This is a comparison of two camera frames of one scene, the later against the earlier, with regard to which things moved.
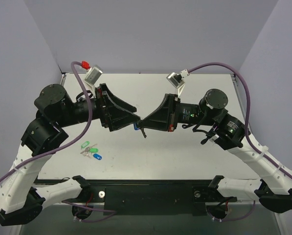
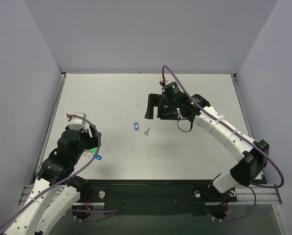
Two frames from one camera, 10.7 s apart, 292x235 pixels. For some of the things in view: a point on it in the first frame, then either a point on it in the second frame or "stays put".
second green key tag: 94,150 stays put
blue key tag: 135,127 stays put
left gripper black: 101,105 -> 94,136
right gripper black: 173,112 -> 156,107
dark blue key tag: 98,156 stays put
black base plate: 149,198 stays put
